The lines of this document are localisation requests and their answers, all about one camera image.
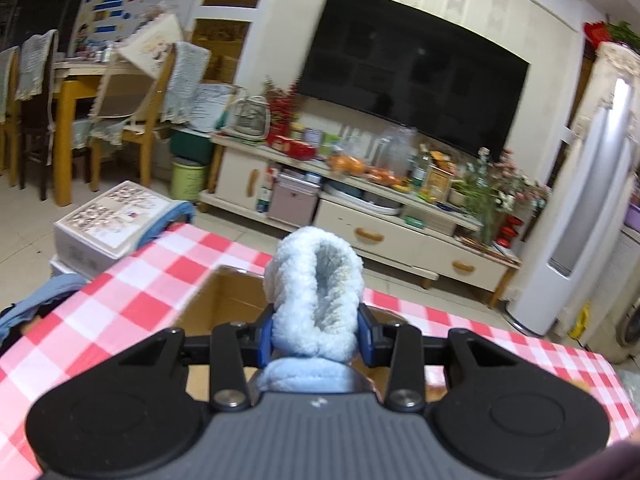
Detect white oval tray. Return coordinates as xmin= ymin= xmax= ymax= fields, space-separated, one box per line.
xmin=322 ymin=187 xmax=406 ymax=216

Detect dried flower bouquet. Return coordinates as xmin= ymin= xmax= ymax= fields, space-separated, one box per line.
xmin=475 ymin=147 xmax=551 ymax=211

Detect green plastic bottle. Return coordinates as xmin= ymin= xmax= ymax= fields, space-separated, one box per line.
xmin=412 ymin=152 xmax=431 ymax=191

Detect clear plastic bag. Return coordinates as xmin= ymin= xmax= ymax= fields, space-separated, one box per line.
xmin=372 ymin=127 xmax=418 ymax=176

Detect cream TV cabinet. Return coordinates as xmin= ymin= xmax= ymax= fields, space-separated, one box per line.
xmin=198 ymin=132 xmax=523 ymax=308

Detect red box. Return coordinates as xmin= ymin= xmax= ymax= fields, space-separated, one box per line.
xmin=267 ymin=135 xmax=318 ymax=161

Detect dark chair with lace cover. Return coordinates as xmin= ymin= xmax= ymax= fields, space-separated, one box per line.
xmin=15 ymin=30 xmax=61 ymax=201

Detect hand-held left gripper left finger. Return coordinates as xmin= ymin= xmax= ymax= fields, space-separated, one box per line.
xmin=120 ymin=305 xmax=275 ymax=413

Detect wooden dining table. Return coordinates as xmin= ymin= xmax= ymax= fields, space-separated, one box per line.
xmin=52 ymin=57 xmax=126 ymax=208

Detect wooden picture frame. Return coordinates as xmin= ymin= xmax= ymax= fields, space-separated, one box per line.
xmin=425 ymin=166 xmax=453 ymax=201

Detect white patterned box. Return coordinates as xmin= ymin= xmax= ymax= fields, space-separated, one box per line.
xmin=50 ymin=180 xmax=183 ymax=281

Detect wooden chair with grey cover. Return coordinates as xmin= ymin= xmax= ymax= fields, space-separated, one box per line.
xmin=0 ymin=45 xmax=21 ymax=173

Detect potted green plant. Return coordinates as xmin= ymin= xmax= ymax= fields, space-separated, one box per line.
xmin=450 ymin=175 xmax=506 ymax=246

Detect silver washing machine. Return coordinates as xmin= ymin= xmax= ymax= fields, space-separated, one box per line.
xmin=617 ymin=300 xmax=640 ymax=348

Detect dark green bucket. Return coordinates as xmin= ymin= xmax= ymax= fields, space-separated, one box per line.
xmin=170 ymin=130 xmax=213 ymax=166

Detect white tower air conditioner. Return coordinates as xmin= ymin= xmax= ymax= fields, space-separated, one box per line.
xmin=507 ymin=42 xmax=640 ymax=336

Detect red checkered tablecloth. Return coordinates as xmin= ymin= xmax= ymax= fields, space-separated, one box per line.
xmin=0 ymin=222 xmax=640 ymax=480

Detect red artificial flowers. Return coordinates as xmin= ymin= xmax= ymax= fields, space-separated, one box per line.
xmin=584 ymin=20 xmax=640 ymax=51

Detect light green bin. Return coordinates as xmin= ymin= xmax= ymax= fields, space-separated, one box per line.
xmin=171 ymin=157 xmax=210 ymax=202

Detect white framed glass container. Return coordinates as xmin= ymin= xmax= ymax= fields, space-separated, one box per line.
xmin=232 ymin=95 xmax=272 ymax=140

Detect printed cushion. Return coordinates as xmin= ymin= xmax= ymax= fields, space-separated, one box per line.
xmin=116 ymin=11 xmax=185 ymax=80

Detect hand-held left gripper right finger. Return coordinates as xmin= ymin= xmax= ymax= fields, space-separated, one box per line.
xmin=357 ymin=302 xmax=508 ymax=412

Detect bag of oranges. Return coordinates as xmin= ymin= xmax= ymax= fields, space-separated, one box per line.
xmin=367 ymin=167 xmax=403 ymax=187
xmin=329 ymin=152 xmax=368 ymax=177

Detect wooden chair with lace cover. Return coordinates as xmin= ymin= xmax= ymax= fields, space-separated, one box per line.
xmin=89 ymin=40 xmax=212 ymax=192

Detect cardboard box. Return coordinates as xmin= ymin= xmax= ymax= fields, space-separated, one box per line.
xmin=172 ymin=265 xmax=451 ymax=406

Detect pink storage box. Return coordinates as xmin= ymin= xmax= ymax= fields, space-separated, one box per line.
xmin=269 ymin=172 xmax=321 ymax=227

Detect red berry branches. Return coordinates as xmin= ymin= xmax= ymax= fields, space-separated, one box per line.
xmin=262 ymin=77 xmax=301 ymax=136

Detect black television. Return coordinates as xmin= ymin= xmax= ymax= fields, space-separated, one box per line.
xmin=298 ymin=0 xmax=531 ymax=160

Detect white paper sheet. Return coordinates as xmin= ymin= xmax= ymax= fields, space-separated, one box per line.
xmin=191 ymin=82 xmax=237 ymax=133

